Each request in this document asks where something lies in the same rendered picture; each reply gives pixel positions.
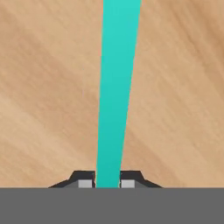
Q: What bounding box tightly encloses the teal spatula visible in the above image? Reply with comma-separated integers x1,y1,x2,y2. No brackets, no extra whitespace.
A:
95,0,143,189

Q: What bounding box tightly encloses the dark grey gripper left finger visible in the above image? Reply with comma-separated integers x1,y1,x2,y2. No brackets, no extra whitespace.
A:
47,170,97,189

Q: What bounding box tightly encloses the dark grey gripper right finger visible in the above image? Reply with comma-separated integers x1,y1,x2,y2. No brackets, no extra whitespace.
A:
118,170,163,189

